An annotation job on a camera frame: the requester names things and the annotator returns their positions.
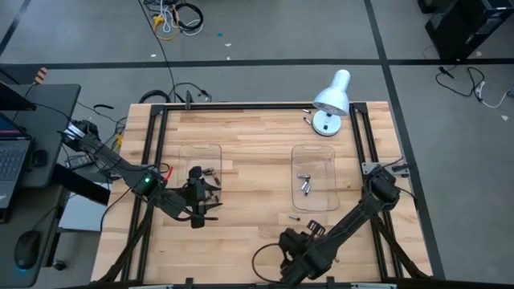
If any black coiled cable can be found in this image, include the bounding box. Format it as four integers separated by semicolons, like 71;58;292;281
172;2;205;33

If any white floor cable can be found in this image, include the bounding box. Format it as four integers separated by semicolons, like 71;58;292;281
475;79;514;109

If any clear plastic tray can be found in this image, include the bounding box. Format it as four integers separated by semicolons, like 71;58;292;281
177;143;223;210
291;144;341;213

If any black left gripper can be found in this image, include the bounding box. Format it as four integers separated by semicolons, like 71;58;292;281
177;166;224;230

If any white box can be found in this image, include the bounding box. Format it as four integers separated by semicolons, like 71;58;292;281
58;192;109;233

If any grey power brick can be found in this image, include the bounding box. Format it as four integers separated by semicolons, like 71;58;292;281
63;154;96;169

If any black laptop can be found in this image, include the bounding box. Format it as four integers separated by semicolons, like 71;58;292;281
0;112;35;210

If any yellow floor cable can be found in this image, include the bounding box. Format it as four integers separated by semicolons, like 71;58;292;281
151;14;181;42

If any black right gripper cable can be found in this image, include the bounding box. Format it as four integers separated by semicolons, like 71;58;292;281
251;242;290;284

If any black computer mouse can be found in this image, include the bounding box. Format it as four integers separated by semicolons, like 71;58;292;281
14;230;42;271

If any silver mounting plate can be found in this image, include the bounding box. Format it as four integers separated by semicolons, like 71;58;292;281
360;160;381;176

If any black monitor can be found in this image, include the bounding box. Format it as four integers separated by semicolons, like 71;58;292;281
0;79;38;112

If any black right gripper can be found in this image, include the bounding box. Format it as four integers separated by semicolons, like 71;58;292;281
279;219;337;287

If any black aluminium table frame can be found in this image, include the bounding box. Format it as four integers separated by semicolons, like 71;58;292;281
94;102;435;289

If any dark grey desk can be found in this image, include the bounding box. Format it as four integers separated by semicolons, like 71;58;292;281
0;83;82;288

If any long black floor cable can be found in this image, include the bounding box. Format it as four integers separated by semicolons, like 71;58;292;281
138;0;177;104

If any white desk lamp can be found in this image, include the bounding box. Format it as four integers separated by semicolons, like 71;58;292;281
311;68;352;137

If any black cable coil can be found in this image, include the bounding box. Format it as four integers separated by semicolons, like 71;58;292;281
138;88;172;104

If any black computer tower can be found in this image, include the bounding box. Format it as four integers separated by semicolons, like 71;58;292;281
424;0;514;61

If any small black adapter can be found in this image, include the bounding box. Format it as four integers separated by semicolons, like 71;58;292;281
31;149;49;168

